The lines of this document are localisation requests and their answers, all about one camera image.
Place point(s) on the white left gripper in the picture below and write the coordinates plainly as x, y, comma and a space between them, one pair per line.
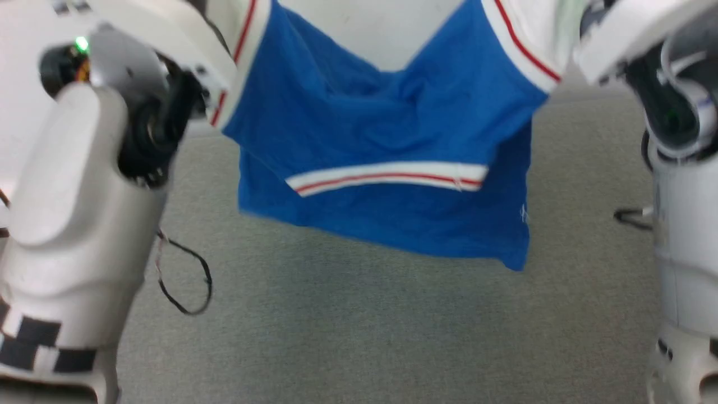
168, 28

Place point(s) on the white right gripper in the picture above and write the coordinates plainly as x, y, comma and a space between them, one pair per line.
628, 28

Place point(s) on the blue shirt with white sleeves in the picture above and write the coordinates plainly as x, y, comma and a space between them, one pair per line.
364, 140

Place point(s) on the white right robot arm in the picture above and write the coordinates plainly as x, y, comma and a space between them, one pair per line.
684, 224

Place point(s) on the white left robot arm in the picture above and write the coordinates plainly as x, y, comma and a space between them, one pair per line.
73, 224

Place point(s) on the grey fabric sofa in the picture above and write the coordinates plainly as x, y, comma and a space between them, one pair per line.
336, 336

